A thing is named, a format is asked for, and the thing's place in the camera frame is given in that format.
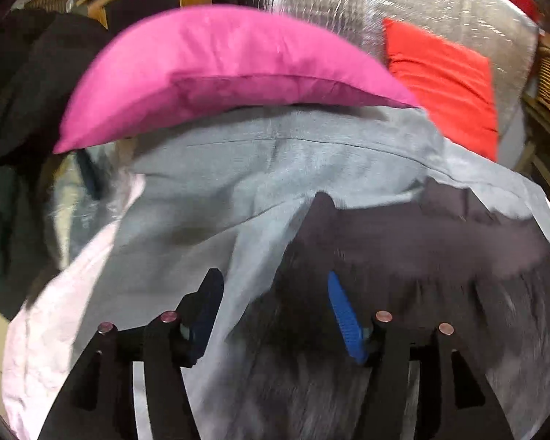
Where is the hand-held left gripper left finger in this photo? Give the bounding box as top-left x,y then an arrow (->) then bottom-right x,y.
39,268 -> 224,440

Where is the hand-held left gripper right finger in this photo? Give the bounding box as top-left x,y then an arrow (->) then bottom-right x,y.
327,271 -> 514,440

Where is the dark quilted jacket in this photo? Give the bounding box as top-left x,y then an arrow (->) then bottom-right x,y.
183,178 -> 550,440

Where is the white bed sheet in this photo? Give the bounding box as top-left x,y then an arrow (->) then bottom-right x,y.
2,137 -> 550,440

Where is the pink pillow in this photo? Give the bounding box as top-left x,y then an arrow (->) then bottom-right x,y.
52,4 -> 423,155

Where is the red pillow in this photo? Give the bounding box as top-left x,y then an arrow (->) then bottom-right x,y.
382,18 -> 501,163

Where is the black padded coat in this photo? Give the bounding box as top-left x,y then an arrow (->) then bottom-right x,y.
0,9 -> 120,322

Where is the wicker chair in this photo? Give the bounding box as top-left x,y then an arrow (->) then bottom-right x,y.
516,32 -> 550,205

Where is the silver foil mat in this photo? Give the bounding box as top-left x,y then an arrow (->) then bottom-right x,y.
245,0 -> 540,166

